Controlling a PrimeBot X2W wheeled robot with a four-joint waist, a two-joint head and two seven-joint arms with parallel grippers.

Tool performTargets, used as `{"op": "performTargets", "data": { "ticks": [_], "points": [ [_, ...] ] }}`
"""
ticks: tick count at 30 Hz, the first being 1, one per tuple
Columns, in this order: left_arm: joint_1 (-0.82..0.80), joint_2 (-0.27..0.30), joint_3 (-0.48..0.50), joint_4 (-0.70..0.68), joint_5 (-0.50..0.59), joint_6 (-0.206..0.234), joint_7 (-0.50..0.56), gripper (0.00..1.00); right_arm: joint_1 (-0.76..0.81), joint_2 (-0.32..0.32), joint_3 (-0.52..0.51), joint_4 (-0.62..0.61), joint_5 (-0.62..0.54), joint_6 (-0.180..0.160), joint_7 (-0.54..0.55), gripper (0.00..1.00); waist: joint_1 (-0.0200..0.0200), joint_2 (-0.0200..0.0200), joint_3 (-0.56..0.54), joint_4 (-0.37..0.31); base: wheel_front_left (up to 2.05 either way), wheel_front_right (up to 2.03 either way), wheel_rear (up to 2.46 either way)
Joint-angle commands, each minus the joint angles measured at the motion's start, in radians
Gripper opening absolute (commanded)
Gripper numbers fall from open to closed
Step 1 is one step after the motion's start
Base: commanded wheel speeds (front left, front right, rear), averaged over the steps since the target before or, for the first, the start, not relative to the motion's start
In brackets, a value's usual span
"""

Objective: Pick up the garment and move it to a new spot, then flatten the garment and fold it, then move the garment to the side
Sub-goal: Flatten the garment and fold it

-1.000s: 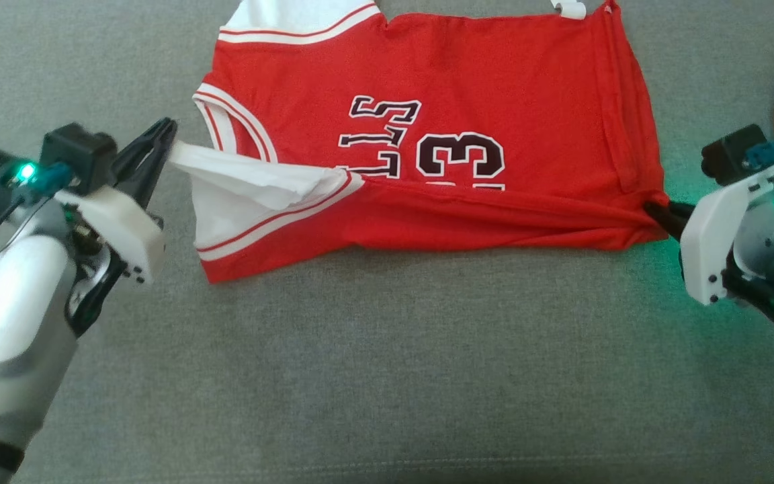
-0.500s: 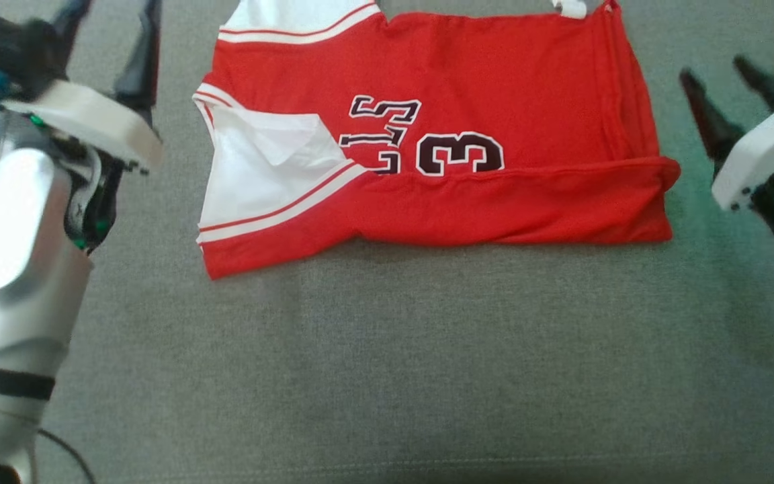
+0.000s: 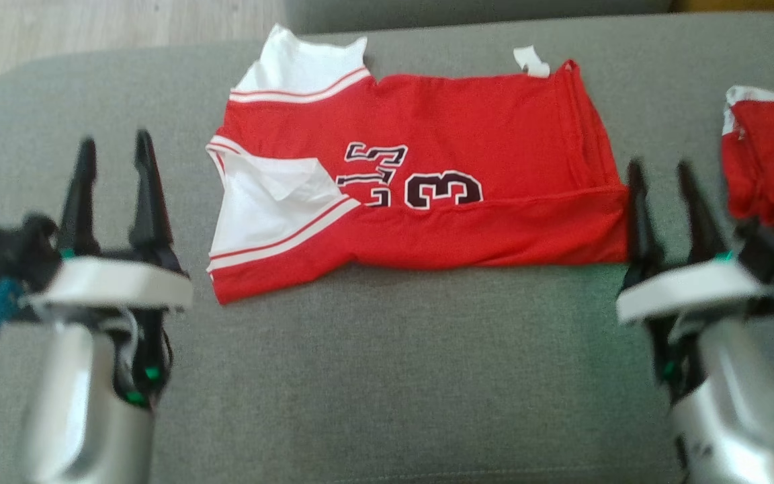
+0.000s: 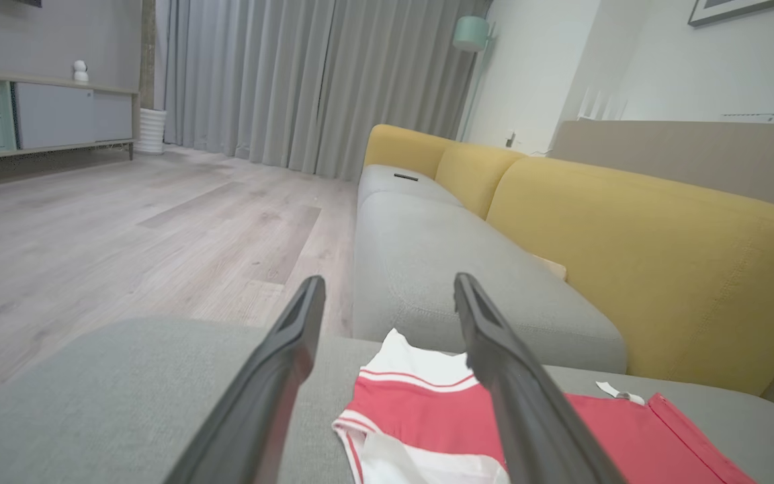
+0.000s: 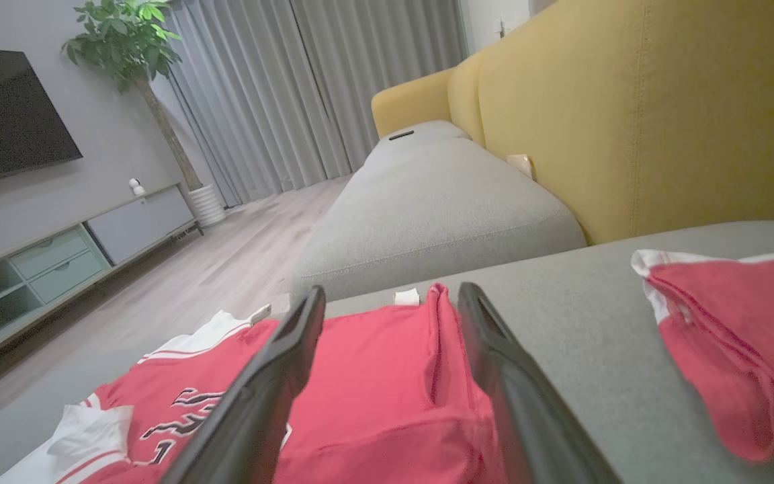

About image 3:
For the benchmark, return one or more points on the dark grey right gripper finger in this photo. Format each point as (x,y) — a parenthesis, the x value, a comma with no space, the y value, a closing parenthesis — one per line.
(639,222)
(699,222)

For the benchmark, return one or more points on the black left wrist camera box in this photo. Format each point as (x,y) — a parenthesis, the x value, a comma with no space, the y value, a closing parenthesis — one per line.
(14,252)

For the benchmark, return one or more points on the grey sofa seat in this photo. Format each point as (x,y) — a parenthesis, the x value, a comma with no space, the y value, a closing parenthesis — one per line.
(394,376)

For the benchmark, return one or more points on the yellow sofa back cushion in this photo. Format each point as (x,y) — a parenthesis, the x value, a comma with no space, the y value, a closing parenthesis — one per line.
(743,5)

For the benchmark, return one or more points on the red white basketball jersey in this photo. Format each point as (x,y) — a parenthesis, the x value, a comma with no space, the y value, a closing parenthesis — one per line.
(494,121)

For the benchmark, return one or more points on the grey sofa seat cushion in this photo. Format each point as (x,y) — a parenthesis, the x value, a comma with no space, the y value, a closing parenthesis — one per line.
(481,13)

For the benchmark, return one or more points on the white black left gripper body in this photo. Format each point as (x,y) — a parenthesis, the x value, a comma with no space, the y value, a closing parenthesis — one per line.
(118,282)

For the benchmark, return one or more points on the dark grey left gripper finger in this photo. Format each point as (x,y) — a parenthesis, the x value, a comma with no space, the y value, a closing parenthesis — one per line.
(81,202)
(150,202)

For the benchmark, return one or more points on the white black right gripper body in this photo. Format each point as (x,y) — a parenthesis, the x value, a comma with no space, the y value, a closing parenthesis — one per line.
(689,292)

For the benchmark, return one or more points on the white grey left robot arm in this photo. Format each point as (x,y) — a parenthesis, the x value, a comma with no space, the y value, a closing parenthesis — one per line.
(71,417)

